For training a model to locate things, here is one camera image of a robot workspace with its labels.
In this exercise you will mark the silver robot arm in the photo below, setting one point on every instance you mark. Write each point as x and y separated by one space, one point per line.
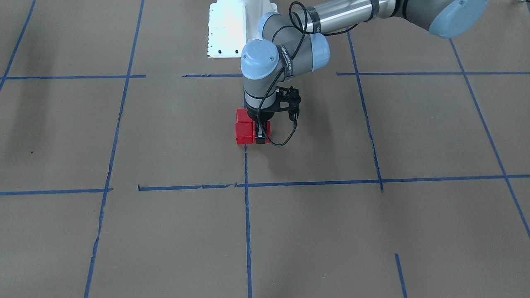
295 44

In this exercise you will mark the red cube block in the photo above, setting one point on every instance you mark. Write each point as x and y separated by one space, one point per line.
267 131
244 132
242 116

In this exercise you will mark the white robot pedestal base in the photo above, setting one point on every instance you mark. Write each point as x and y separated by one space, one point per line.
232 23

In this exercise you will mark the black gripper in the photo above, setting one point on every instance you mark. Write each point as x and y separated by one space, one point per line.
261 114

